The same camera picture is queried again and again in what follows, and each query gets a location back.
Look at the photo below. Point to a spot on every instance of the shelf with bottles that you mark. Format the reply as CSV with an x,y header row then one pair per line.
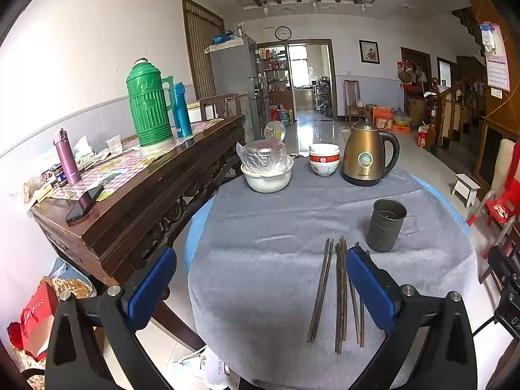
x,y
276,77

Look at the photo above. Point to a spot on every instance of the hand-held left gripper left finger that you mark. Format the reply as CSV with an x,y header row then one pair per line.
x,y
152,284

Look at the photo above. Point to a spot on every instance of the wooden chair with open back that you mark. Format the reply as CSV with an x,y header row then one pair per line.
x,y
219,105

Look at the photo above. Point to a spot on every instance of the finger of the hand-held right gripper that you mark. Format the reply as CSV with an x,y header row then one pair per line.
x,y
501,266

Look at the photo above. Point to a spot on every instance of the clear plastic bag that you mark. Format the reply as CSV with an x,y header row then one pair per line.
x,y
262,156

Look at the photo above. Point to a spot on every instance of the grey table cloth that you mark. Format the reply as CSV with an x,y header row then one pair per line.
x,y
264,243

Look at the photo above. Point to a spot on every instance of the golden electric kettle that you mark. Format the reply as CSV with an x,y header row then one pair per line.
x,y
363,158

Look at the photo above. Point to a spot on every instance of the white plastic basin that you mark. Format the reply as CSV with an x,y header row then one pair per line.
x,y
268,182

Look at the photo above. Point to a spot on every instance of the round wall clock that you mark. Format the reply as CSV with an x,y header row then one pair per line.
x,y
283,33

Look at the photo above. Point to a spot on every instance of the purple drink bottle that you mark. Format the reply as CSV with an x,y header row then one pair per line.
x,y
68,160

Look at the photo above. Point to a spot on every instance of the checkered table cover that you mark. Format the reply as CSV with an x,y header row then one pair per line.
x,y
122,163

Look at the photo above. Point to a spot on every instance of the orange cardboard box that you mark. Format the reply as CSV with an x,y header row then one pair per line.
x,y
382,118

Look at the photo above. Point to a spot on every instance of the black smartphone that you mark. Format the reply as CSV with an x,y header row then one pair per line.
x,y
84,205

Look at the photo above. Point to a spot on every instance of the brown wooden door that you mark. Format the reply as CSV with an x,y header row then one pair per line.
x,y
201,48

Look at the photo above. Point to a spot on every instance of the pink wall calendar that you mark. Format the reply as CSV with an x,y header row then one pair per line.
x,y
497,65

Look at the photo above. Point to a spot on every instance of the small white step stool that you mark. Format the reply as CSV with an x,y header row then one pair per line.
x,y
466,185

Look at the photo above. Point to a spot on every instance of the red paper bag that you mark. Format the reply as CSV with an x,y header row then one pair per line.
x,y
34,321

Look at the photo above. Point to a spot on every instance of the grey refrigerator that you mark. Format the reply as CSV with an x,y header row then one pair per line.
x,y
233,73

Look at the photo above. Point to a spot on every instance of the green thermos flask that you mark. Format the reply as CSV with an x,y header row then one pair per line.
x,y
148,105

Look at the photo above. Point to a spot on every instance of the white appliance base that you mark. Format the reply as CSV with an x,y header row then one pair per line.
x,y
207,369

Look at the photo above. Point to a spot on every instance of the blue water jug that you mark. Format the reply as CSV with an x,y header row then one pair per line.
x,y
285,115

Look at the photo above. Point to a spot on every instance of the crumpled plastic bag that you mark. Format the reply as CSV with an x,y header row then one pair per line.
x,y
84,146

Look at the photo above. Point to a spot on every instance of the blue table cover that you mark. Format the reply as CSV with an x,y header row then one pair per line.
x,y
196,227

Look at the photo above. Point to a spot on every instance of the red plastic chair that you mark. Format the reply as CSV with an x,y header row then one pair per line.
x,y
501,209

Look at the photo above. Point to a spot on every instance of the wooden staircase railing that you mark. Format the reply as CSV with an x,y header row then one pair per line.
x,y
451,109

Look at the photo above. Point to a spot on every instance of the tall-backed wooden chair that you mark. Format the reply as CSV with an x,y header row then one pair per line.
x,y
352,97

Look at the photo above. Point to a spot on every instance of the framed wall picture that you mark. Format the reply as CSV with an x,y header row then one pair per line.
x,y
369,51

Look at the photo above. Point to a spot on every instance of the small white desk fan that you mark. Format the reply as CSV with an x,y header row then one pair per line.
x,y
274,131

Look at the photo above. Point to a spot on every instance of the white bowl with red emblem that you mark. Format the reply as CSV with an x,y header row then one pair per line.
x,y
323,168

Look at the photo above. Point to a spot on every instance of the clear plastic cup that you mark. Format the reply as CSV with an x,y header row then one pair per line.
x,y
114,147

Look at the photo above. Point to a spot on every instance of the pile of snack packets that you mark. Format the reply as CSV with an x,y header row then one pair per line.
x,y
36,191

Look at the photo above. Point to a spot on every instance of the dark grey chopstick holder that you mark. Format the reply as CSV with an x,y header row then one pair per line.
x,y
384,227

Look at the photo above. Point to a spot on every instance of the white bowl with red rim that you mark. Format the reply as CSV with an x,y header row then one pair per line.
x,y
324,157
323,148

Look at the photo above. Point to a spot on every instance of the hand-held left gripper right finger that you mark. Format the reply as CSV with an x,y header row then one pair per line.
x,y
367,280

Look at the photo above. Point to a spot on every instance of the blue thermos flask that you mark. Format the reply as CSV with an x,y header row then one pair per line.
x,y
182,109

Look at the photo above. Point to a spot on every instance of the row of dark chopsticks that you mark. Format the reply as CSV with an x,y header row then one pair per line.
x,y
321,288

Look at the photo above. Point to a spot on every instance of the carved dark wooden sideboard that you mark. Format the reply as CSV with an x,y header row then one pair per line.
x,y
134,207

